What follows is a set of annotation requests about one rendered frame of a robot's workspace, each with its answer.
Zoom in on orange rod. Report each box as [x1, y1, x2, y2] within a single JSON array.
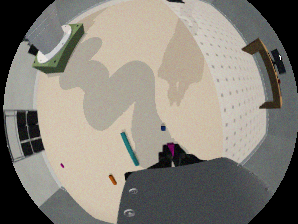
[[109, 175, 117, 185]]

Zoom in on turquoise rod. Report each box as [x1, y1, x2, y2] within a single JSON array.
[[121, 132, 139, 166]]

